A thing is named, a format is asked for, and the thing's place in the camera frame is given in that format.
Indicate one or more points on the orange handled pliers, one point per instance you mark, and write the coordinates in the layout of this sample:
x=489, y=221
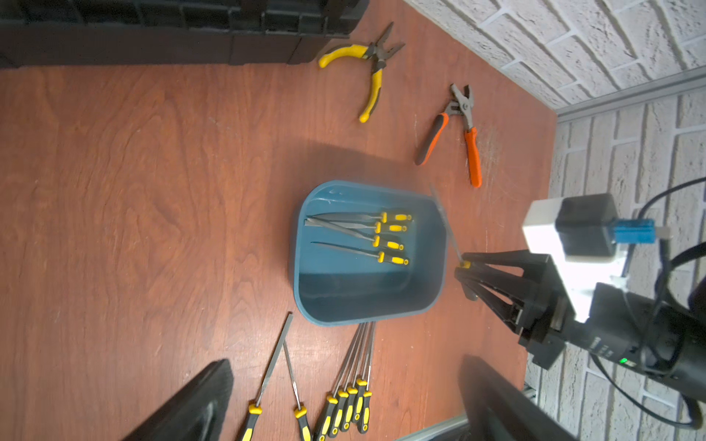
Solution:
x=461, y=104

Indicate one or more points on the yellow handled pliers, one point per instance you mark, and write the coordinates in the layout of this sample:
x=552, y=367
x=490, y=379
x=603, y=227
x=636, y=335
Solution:
x=374, y=52

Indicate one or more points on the teal plastic storage box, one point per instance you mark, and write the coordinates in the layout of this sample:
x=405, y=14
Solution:
x=333, y=288

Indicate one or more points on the black plastic toolbox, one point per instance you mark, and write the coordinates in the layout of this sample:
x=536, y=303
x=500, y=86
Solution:
x=132, y=32

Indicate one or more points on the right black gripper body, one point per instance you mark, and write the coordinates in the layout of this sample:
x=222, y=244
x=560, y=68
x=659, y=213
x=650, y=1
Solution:
x=547, y=312

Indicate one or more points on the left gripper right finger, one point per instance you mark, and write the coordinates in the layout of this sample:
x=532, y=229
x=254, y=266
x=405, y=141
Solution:
x=496, y=410

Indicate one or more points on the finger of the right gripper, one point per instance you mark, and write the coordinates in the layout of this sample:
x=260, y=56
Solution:
x=473, y=290
x=534, y=264

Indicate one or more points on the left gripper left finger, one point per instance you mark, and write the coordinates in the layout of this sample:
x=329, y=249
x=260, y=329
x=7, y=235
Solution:
x=196, y=412

